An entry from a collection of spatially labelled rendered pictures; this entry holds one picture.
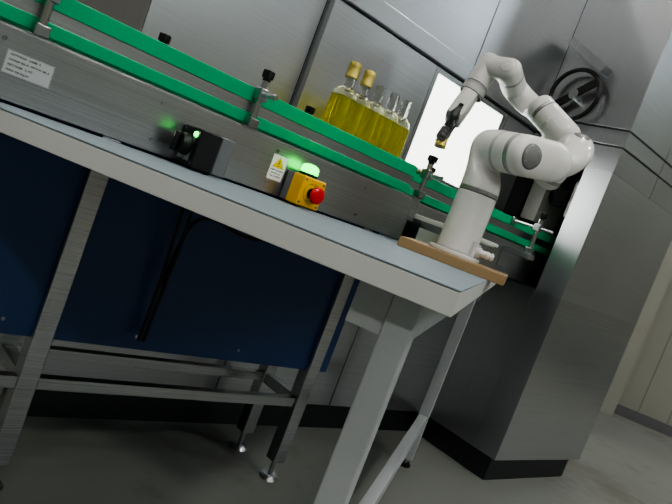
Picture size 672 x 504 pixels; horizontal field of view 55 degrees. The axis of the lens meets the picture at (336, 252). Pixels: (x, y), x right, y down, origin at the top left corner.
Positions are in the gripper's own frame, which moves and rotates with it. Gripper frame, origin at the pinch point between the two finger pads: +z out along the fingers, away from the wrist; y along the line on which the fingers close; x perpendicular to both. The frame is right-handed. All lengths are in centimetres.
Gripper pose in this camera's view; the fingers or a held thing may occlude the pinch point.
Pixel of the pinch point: (443, 135)
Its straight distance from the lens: 201.5
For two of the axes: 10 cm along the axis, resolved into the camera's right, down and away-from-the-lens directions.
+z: -5.6, 8.3, -0.4
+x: 8.2, 5.4, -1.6
